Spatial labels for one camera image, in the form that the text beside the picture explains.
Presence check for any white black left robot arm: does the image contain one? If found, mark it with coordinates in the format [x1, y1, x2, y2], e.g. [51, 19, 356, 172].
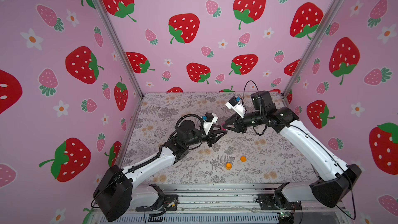
[93, 113, 227, 222]

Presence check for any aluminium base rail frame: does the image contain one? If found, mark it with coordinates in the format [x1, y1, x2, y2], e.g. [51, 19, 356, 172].
[114, 184, 354, 224]

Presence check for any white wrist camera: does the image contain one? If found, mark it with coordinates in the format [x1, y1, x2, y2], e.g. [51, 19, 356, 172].
[202, 113, 218, 134]
[226, 96, 246, 119]

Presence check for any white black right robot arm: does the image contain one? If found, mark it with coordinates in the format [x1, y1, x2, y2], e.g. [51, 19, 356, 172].
[222, 91, 362, 209]

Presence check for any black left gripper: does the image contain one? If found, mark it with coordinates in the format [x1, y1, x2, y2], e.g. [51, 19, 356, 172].
[182, 125, 226, 149]

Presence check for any floral patterned table mat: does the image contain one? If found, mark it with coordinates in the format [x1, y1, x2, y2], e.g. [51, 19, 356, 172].
[122, 92, 317, 184]

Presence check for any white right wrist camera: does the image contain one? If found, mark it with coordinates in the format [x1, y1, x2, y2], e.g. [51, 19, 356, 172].
[226, 96, 246, 119]

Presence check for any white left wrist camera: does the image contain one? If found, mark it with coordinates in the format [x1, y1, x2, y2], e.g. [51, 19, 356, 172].
[202, 113, 218, 134]

